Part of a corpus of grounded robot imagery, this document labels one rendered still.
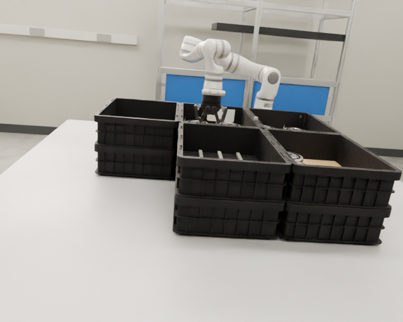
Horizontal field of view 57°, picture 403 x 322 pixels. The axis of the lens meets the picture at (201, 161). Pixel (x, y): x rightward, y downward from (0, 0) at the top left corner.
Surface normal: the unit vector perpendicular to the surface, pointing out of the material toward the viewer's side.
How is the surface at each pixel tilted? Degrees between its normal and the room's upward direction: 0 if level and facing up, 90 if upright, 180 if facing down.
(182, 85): 90
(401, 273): 0
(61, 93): 90
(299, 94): 90
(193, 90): 90
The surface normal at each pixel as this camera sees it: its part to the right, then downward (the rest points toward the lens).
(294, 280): 0.09, -0.94
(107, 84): 0.07, 0.32
